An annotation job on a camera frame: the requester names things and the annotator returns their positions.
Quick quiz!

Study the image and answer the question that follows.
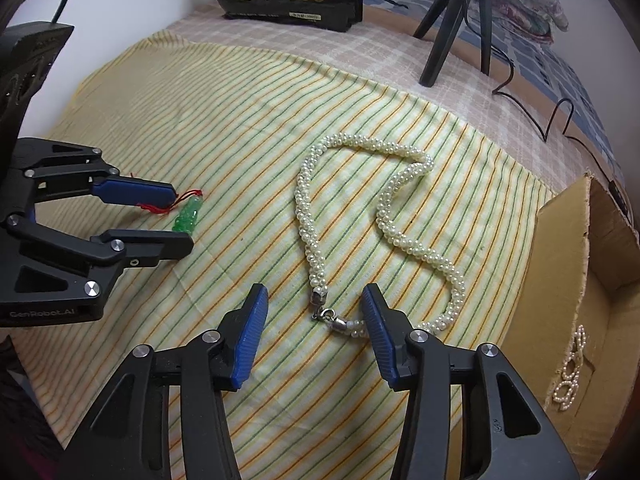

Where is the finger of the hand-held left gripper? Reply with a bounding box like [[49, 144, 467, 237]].
[[10, 139, 177, 216], [2, 212, 195, 307]]

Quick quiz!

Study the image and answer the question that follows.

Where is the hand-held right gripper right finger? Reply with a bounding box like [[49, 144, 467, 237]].
[[361, 284, 581, 480]]

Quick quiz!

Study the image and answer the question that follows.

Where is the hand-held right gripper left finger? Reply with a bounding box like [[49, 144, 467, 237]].
[[55, 284, 269, 480]]

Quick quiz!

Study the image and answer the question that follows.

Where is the green pendant with red cord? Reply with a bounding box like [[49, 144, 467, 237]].
[[131, 174, 206, 235]]

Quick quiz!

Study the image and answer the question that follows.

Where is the thick braided pearl necklace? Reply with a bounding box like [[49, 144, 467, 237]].
[[295, 134, 468, 338]]

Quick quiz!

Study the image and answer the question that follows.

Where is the thin pearl necklace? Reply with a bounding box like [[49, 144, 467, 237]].
[[552, 325, 588, 411]]

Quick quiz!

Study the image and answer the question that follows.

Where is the cardboard box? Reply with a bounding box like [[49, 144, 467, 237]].
[[505, 172, 640, 480]]

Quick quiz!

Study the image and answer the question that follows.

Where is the dark patterned cloth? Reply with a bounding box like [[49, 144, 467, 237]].
[[0, 335, 61, 480]]

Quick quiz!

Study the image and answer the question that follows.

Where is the beige plaid sheet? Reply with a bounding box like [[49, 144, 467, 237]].
[[175, 5, 591, 201]]

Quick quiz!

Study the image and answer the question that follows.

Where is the blue checkered bedsheet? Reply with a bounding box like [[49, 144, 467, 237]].
[[362, 0, 616, 161]]

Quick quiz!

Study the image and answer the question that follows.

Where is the black cable remote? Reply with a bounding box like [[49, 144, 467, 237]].
[[607, 180, 633, 221]]

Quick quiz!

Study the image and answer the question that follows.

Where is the black power cable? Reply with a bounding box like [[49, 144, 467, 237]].
[[492, 45, 621, 186]]

